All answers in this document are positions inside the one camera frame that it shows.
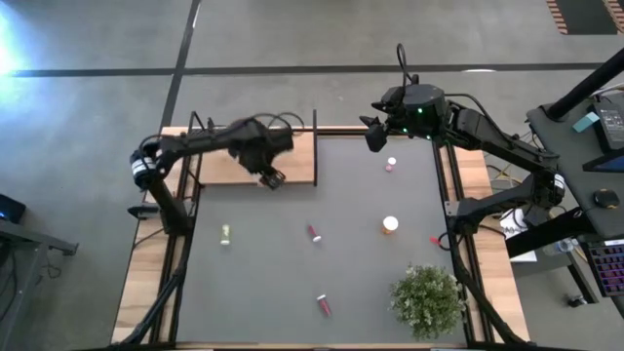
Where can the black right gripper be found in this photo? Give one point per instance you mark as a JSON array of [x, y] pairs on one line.
[[400, 124]]

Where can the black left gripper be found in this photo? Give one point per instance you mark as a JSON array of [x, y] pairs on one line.
[[261, 148]]

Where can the red pill tube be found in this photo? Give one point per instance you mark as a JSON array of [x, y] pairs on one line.
[[324, 305], [314, 233]]

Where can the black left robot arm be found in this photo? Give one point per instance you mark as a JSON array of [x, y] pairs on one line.
[[195, 144]]

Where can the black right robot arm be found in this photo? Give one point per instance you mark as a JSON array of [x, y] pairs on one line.
[[497, 141]]

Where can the small pink pill bottle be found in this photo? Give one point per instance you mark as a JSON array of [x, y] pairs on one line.
[[390, 164]]

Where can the yellow-green pill tube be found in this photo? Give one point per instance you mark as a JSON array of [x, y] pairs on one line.
[[225, 234]]

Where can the grey table mat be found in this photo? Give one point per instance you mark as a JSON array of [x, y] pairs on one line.
[[292, 273]]

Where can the large orange pill bottle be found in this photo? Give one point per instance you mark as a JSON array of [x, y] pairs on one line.
[[390, 224]]

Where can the small red clip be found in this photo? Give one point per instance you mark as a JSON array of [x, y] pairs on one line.
[[435, 241]]

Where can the white paper sheet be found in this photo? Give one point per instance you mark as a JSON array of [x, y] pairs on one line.
[[512, 229]]

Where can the black power supply box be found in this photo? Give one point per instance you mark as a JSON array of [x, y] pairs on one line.
[[536, 214]]

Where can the potted green plant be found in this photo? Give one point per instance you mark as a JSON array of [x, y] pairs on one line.
[[428, 302]]

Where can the dark grey desk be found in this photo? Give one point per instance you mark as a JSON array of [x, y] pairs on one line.
[[570, 161]]

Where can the black desk leg foot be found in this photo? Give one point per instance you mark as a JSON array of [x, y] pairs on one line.
[[546, 234]]

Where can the small teal box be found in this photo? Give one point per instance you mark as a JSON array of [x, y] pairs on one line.
[[585, 122]]

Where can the black vertical pole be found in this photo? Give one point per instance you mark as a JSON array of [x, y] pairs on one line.
[[585, 85]]

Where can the clear plastic water bottle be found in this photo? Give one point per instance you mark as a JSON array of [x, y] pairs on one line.
[[560, 246]]

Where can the black power adapter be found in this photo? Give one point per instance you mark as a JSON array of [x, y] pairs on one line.
[[609, 127]]

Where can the black computer mouse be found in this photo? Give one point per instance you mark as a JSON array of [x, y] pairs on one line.
[[606, 198]]

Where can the grey side desk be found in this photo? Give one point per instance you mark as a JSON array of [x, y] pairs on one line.
[[39, 242]]

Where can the black computer tower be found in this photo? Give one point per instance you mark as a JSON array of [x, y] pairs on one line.
[[10, 208]]

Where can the small black floor object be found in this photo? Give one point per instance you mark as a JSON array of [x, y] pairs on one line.
[[576, 300]]

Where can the backlit keyboard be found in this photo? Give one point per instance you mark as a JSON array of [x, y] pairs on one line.
[[607, 268]]

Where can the black aluminium table frame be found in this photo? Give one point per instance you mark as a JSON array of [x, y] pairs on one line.
[[451, 170]]

